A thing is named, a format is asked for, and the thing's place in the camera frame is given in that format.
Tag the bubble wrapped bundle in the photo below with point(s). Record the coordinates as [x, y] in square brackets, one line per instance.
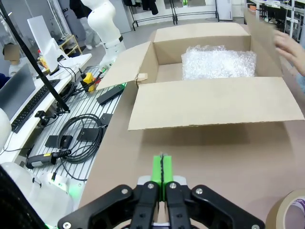
[219, 62]

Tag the wooden shelf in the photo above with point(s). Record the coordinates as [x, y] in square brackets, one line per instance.
[70, 44]

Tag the person's left hand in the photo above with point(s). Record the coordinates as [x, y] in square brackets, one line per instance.
[293, 52]

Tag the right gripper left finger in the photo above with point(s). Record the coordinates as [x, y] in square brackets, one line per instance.
[145, 205]

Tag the small black mounting plate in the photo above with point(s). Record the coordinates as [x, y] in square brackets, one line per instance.
[105, 118]

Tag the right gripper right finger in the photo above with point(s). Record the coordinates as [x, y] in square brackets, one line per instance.
[178, 205]

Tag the brown cardboard box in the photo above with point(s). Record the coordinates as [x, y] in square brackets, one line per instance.
[202, 100]

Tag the black clothes rack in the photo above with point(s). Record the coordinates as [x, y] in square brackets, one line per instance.
[152, 17]

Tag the person in white trousers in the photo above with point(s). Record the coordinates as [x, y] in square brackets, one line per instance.
[87, 31]

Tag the white upright panel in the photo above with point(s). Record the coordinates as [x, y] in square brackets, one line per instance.
[44, 45]

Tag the black keyboard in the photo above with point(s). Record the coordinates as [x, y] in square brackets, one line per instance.
[33, 105]

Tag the brown packing tape strip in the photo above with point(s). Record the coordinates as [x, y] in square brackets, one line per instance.
[278, 212]

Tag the small black mounted camera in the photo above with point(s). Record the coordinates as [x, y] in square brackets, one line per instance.
[41, 114]

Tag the yellow black tool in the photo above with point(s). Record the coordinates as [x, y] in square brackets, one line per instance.
[87, 80]

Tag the seated person at desk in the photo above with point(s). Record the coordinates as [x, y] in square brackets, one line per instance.
[13, 62]

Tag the black handheld scanner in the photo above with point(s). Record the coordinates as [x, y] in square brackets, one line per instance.
[40, 161]

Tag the white desk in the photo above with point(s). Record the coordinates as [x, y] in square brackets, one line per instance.
[71, 64]

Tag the long black bracket bar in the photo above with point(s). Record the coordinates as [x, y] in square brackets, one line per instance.
[110, 94]

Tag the white air purifier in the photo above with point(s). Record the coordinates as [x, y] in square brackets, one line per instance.
[224, 10]

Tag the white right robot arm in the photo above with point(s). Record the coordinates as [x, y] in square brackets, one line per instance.
[47, 202]

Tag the black tripod pole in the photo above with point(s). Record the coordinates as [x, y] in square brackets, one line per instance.
[35, 62]

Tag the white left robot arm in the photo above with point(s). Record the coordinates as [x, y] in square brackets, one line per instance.
[104, 26]

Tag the orange drink bottle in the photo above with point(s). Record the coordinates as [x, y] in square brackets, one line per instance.
[43, 60]

